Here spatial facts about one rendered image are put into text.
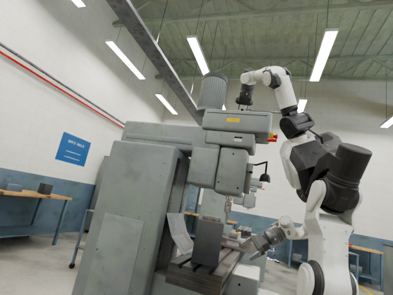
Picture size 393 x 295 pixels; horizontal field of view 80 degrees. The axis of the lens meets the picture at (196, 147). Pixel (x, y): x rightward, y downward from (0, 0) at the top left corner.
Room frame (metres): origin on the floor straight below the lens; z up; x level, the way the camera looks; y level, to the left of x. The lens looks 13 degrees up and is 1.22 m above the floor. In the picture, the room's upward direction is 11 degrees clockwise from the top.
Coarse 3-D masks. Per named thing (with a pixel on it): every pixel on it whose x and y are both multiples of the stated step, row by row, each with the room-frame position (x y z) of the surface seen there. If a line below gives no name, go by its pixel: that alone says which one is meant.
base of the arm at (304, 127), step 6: (306, 114) 1.17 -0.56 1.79; (282, 120) 1.17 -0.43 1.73; (288, 120) 1.14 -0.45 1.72; (312, 120) 1.16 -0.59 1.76; (282, 126) 1.19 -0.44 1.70; (288, 126) 1.16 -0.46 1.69; (294, 126) 1.12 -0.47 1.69; (300, 126) 1.12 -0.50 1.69; (306, 126) 1.14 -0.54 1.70; (288, 132) 1.17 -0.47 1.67; (294, 132) 1.14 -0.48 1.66; (300, 132) 1.15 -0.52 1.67; (288, 138) 1.19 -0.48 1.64
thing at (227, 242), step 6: (222, 234) 1.74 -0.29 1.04; (222, 240) 1.71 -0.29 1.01; (228, 240) 1.69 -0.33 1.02; (234, 240) 1.67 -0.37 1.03; (240, 240) 1.66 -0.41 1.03; (222, 246) 1.70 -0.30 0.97; (228, 246) 1.69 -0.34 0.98; (234, 246) 1.68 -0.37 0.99; (240, 246) 1.66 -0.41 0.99; (246, 246) 1.65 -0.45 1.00; (252, 246) 1.63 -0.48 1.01; (246, 252) 1.64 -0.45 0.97; (252, 252) 1.63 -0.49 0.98
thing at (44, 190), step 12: (0, 192) 3.51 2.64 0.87; (12, 192) 3.69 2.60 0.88; (24, 192) 4.06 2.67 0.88; (36, 192) 4.54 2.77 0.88; (48, 192) 4.42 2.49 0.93; (36, 216) 4.95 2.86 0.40; (60, 216) 4.73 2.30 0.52; (0, 228) 4.22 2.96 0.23; (12, 228) 4.38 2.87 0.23; (24, 228) 4.54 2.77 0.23; (36, 228) 4.72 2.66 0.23; (60, 228) 4.75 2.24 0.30; (288, 240) 7.28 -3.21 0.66; (288, 252) 7.27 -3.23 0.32; (372, 252) 6.60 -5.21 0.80; (288, 264) 6.67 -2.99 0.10; (372, 264) 6.60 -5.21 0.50; (360, 276) 6.16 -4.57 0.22; (372, 276) 6.39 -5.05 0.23
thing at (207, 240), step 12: (204, 216) 1.26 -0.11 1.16; (204, 228) 1.11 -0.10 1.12; (216, 228) 1.11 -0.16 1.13; (204, 240) 1.11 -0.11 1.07; (216, 240) 1.11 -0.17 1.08; (192, 252) 1.12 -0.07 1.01; (204, 252) 1.11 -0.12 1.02; (216, 252) 1.10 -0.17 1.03; (204, 264) 1.11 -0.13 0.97; (216, 264) 1.10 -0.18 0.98
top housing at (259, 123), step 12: (204, 120) 1.57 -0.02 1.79; (216, 120) 1.54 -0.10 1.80; (228, 120) 1.51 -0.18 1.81; (240, 120) 1.49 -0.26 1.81; (252, 120) 1.46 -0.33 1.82; (264, 120) 1.44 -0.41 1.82; (240, 132) 1.50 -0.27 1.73; (252, 132) 1.47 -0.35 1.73; (264, 132) 1.44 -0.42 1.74; (264, 144) 1.67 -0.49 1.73
